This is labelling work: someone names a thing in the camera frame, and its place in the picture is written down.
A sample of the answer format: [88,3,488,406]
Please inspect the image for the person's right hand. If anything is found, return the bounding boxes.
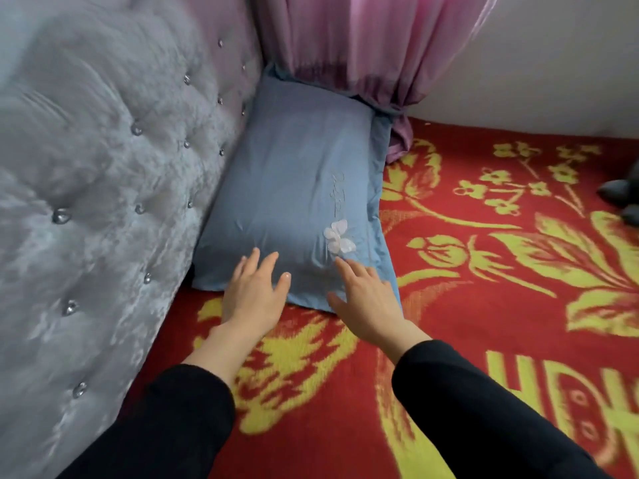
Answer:
[326,256,404,351]

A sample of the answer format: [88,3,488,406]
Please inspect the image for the person's left hand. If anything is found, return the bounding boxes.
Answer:
[221,247,292,337]

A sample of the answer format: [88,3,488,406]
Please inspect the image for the person's right forearm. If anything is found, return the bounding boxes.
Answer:
[382,319,612,479]

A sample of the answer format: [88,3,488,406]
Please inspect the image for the person's left forearm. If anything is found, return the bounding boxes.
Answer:
[56,321,260,479]

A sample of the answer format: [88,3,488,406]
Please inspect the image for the blue pillow with white flower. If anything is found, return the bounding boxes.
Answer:
[192,62,401,315]

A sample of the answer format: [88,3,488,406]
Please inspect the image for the red blanket with yellow flowers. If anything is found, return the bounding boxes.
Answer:
[120,117,639,479]

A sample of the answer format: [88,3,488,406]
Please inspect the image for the grey tufted velvet headboard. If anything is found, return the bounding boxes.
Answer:
[0,0,265,479]

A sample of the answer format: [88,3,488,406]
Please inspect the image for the pink curtain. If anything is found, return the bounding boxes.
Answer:
[250,0,500,165]

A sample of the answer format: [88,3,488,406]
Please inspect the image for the dark grey plush toy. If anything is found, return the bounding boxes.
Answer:
[596,162,639,227]

